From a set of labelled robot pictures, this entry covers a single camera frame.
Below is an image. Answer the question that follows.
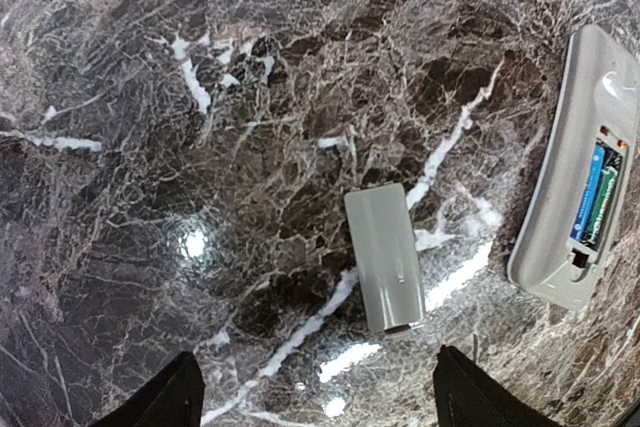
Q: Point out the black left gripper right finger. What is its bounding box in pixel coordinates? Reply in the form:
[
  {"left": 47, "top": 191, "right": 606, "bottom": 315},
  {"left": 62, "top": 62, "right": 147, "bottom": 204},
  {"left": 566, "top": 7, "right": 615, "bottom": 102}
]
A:
[{"left": 433, "top": 345, "right": 558, "bottom": 427}]

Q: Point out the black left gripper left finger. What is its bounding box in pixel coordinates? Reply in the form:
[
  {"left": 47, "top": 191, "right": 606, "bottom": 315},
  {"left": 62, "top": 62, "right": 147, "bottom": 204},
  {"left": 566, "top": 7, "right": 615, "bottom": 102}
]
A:
[{"left": 93, "top": 351, "right": 205, "bottom": 427}]

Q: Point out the grey battery cover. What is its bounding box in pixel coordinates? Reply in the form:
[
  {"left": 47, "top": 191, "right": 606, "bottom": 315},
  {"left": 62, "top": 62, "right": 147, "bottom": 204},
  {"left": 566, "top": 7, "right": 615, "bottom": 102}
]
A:
[{"left": 344, "top": 183, "right": 426, "bottom": 333}]

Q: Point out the blue AAA battery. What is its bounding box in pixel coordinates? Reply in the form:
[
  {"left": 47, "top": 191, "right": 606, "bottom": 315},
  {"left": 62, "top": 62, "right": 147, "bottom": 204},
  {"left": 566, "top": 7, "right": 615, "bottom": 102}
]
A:
[{"left": 571, "top": 143, "right": 606, "bottom": 241}]

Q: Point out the green AAA battery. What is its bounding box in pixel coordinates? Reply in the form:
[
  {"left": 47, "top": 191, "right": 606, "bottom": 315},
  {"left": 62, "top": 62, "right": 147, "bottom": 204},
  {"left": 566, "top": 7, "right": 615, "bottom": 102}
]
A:
[{"left": 582, "top": 147, "right": 622, "bottom": 251}]

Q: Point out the white remote control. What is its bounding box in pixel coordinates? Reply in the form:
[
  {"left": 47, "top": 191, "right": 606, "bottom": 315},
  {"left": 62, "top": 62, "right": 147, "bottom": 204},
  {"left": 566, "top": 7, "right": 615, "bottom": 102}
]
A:
[{"left": 507, "top": 24, "right": 639, "bottom": 311}]

